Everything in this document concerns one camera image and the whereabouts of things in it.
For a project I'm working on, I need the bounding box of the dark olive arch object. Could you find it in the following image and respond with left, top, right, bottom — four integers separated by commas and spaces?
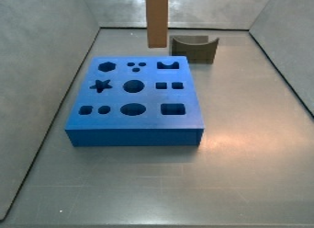
169, 35, 219, 64

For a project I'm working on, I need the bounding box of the brown flat pusher gripper finger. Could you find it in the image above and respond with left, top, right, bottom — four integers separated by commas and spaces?
145, 0, 168, 48

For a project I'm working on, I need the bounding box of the blue shape sorter block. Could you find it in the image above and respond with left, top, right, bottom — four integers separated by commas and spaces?
65, 56, 204, 146

